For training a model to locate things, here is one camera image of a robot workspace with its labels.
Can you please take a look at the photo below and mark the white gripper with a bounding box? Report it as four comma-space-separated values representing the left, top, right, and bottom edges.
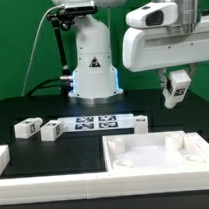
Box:
122, 20, 209, 89

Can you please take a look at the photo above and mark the white square tabletop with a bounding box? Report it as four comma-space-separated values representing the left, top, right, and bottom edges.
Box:
103, 131, 209, 171

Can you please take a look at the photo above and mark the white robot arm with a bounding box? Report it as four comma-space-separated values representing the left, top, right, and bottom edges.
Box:
51, 0, 209, 102

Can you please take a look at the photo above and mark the white fiducial marker plate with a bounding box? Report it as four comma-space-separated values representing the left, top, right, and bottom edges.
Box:
61, 114, 135, 132

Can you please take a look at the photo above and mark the white U-shaped fence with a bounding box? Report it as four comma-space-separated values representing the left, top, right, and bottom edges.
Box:
0, 131, 209, 206

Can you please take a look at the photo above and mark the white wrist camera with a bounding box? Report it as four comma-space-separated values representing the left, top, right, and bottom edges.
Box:
125, 2, 178, 29

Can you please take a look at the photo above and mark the black cable bundle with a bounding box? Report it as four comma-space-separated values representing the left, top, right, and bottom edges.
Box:
24, 76, 75, 97

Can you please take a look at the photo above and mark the grey camera on mount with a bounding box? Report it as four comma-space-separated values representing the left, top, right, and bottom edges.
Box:
64, 0, 97, 14

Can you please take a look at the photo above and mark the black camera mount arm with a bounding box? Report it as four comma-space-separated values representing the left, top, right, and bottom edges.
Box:
47, 10, 74, 80

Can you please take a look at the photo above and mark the white cable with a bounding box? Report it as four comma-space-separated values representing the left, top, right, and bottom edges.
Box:
15, 4, 72, 98

